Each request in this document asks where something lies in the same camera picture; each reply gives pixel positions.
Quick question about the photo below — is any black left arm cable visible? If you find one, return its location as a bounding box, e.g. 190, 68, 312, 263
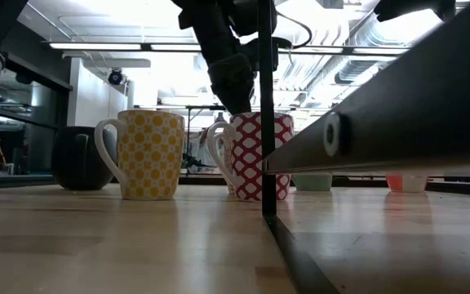
275, 11, 314, 51

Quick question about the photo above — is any black mug red interior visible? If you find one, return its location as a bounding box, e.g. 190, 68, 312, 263
51, 125, 118, 192

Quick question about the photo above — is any orange mug white handle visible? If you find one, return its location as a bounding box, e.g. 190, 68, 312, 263
385, 174, 428, 194

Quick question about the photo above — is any black ceiling spotlight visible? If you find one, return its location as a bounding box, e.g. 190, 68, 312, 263
107, 68, 124, 87

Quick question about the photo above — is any red lattice patterned mug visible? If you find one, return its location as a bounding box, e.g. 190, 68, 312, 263
206, 111, 295, 203

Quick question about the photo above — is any black metal divider frame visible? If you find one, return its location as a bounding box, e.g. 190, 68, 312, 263
257, 0, 470, 294

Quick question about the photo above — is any long ceiling light fixture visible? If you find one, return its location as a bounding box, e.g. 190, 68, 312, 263
42, 40, 410, 56

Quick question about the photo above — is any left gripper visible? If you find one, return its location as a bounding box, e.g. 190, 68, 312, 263
207, 51, 257, 116

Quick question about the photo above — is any yellow dotted white mug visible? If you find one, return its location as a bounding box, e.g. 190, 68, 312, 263
94, 109, 186, 202

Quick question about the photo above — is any green mug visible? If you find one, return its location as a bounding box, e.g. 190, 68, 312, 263
291, 173, 334, 193

